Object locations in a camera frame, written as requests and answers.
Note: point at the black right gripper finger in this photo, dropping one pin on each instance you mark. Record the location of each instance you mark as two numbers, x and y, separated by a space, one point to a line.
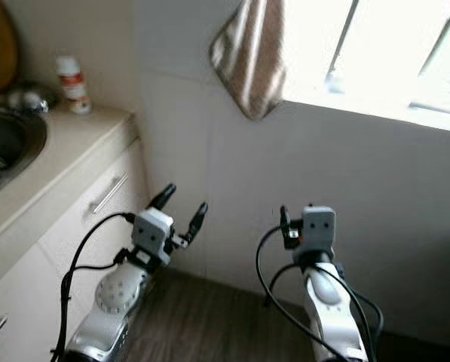
286 220

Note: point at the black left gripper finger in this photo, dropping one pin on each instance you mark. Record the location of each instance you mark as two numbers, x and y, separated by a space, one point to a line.
198 220
163 197

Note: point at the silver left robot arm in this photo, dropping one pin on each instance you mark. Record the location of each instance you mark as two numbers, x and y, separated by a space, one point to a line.
119 294

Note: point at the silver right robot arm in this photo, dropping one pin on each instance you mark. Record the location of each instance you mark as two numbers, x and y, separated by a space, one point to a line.
326 294

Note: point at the white kitchen base cabinet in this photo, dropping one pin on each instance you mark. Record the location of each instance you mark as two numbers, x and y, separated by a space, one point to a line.
59 256

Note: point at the beige striped hanging towel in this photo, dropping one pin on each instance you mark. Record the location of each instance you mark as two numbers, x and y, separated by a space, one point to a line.
247 60

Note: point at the stainless steel double sink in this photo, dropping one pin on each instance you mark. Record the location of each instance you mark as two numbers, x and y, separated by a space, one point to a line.
13 136

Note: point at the stainless steel strainer ladle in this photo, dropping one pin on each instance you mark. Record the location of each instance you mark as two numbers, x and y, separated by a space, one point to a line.
29 98

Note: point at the bright window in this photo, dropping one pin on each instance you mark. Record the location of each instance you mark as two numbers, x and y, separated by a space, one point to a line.
383 53

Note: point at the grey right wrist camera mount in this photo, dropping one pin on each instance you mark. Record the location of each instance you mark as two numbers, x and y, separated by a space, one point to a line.
319 230

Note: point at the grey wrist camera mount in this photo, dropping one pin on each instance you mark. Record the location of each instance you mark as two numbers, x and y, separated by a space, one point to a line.
319 230
151 235

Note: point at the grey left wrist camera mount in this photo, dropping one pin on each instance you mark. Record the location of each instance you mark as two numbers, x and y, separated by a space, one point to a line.
151 235

